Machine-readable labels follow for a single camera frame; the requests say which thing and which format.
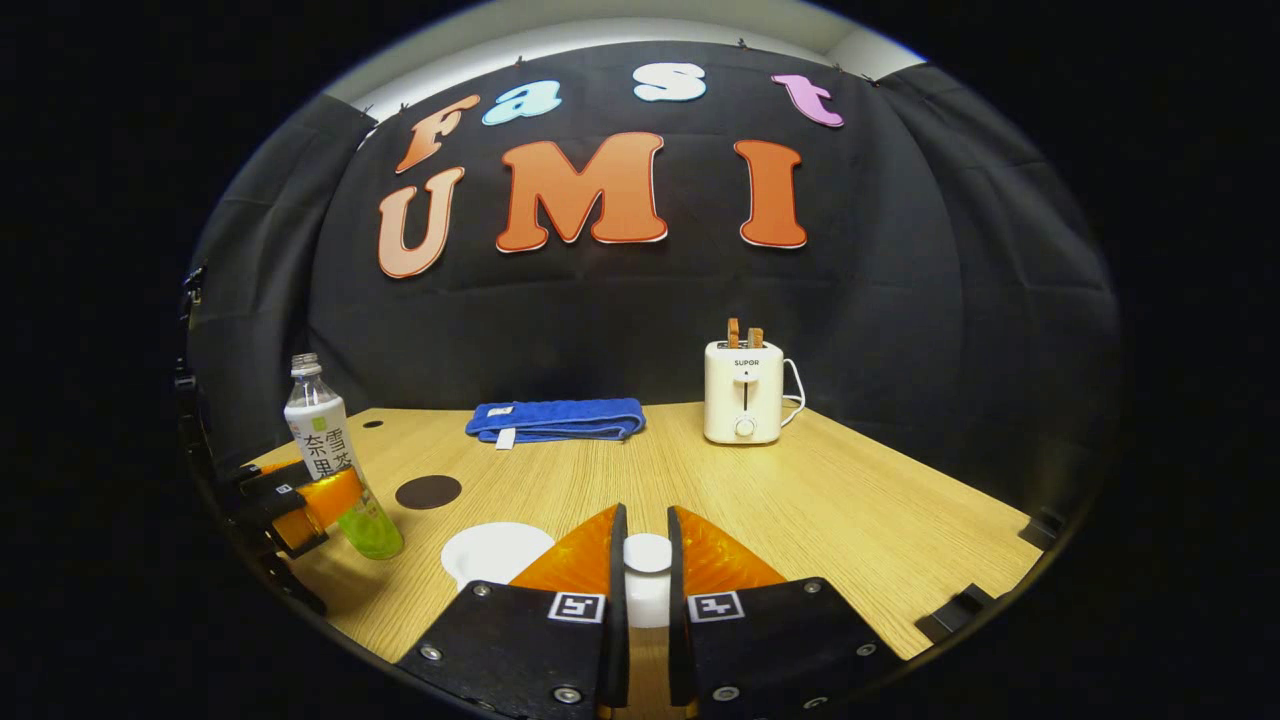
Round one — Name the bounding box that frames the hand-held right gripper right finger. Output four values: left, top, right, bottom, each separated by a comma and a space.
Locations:
667, 505, 906, 720

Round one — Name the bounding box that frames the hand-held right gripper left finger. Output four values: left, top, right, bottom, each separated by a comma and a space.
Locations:
397, 503, 631, 720

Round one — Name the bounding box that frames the clear water bottle green drink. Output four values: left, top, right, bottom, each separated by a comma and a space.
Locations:
284, 353, 405, 561

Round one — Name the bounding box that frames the black table edge bracket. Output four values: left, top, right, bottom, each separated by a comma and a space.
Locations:
915, 584, 997, 644
1018, 510, 1067, 552

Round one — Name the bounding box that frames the white toaster power cable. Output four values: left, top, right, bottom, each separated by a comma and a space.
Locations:
780, 358, 807, 427

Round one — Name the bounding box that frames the folded blue towel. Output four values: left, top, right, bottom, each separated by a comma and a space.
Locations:
465, 398, 647, 450

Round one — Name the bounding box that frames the white teacup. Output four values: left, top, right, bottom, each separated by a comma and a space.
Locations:
441, 521, 557, 591

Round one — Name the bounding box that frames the white teacup lid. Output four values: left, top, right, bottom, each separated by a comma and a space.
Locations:
622, 533, 673, 629

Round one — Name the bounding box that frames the cream white toaster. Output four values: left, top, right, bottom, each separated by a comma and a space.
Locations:
703, 340, 784, 446

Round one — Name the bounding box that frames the dark brown round coaster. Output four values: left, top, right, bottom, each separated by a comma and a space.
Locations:
395, 475, 463, 511

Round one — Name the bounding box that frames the black backdrop cloth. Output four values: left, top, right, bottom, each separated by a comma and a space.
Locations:
185, 40, 1126, 521

